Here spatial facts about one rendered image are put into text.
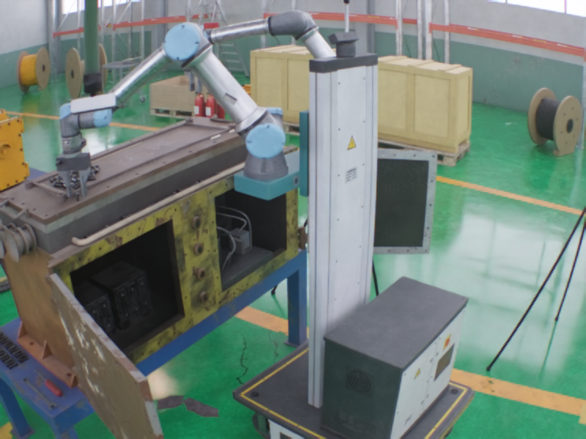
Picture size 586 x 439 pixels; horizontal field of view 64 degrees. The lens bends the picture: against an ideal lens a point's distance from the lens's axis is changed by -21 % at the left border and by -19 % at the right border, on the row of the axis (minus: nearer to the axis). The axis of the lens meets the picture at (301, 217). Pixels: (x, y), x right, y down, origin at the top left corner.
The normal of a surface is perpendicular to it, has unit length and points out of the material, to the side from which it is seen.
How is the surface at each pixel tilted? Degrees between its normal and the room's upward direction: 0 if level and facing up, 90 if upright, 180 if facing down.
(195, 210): 90
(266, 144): 96
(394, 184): 90
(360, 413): 90
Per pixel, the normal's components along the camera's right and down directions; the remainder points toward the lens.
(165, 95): -0.55, 0.34
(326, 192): 0.78, 0.25
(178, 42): 0.00, 0.30
